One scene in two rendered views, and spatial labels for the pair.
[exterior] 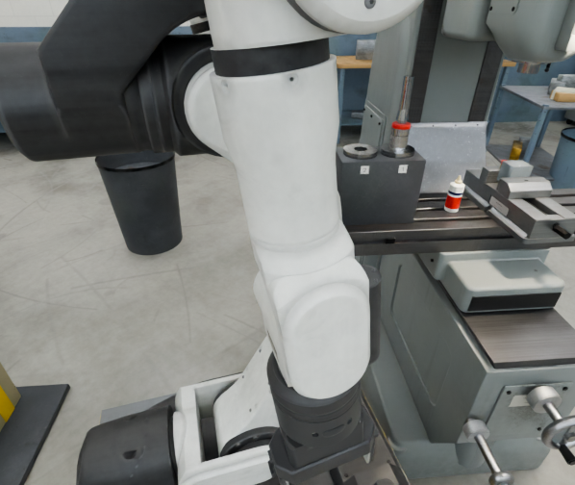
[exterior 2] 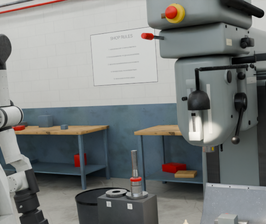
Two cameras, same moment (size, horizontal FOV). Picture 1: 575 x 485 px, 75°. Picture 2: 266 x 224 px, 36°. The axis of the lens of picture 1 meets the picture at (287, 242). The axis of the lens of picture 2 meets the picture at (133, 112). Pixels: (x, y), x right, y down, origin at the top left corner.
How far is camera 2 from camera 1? 1.31 m
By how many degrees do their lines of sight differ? 43
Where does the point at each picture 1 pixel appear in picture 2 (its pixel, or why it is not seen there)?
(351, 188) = (103, 215)
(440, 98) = (232, 166)
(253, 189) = not seen: outside the picture
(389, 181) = (124, 214)
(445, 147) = (239, 205)
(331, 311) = not seen: outside the picture
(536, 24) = (180, 125)
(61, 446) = not seen: outside the picture
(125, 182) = (86, 212)
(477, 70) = (255, 147)
